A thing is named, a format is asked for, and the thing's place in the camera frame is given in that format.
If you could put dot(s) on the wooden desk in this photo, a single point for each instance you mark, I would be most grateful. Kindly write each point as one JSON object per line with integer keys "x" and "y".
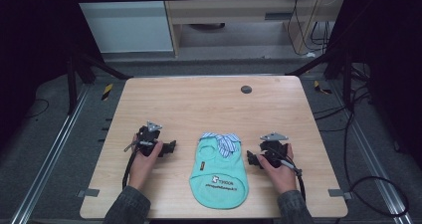
{"x": 232, "y": 11}

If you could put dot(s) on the person's right hand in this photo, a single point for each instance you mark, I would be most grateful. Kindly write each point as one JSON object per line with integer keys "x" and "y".
{"x": 280, "y": 176}

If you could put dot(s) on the white cabinet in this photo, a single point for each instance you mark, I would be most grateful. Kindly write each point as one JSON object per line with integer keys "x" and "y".
{"x": 126, "y": 20}

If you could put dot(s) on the grey table bracket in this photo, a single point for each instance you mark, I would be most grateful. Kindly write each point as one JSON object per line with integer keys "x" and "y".
{"x": 88, "y": 192}
{"x": 339, "y": 193}

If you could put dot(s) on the aluminium floor rail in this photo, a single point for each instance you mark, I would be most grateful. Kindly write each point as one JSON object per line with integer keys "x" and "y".
{"x": 371, "y": 157}
{"x": 46, "y": 161}

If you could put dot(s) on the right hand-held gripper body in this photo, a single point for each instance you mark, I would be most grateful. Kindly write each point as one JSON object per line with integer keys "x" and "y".
{"x": 274, "y": 146}

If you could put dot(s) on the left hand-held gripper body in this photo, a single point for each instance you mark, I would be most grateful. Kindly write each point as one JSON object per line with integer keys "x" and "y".
{"x": 148, "y": 138}

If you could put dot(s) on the person's left hand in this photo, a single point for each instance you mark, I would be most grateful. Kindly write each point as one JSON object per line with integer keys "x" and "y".
{"x": 144, "y": 166}

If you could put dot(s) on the mint green pet shirt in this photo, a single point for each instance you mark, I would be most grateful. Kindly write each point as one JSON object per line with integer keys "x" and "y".
{"x": 219, "y": 175}

